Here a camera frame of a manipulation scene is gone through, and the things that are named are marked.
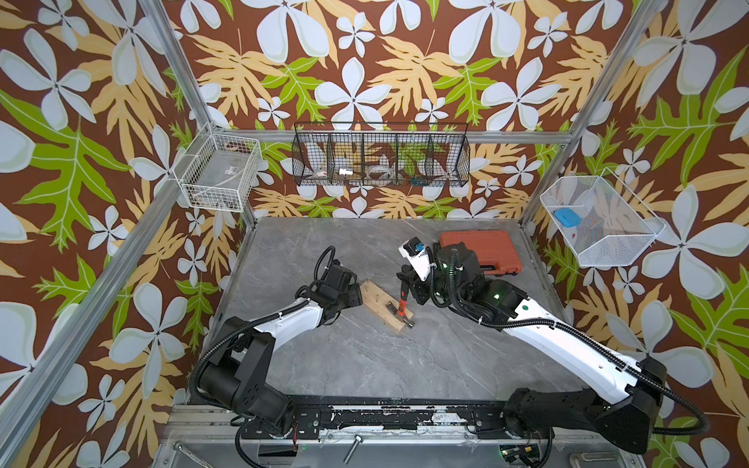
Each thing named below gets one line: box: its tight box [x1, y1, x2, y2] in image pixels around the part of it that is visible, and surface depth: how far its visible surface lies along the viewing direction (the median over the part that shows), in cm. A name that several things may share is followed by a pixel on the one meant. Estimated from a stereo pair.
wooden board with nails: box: [359, 278, 415, 332], surface depth 93 cm
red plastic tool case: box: [439, 230, 523, 276], surface depth 110 cm
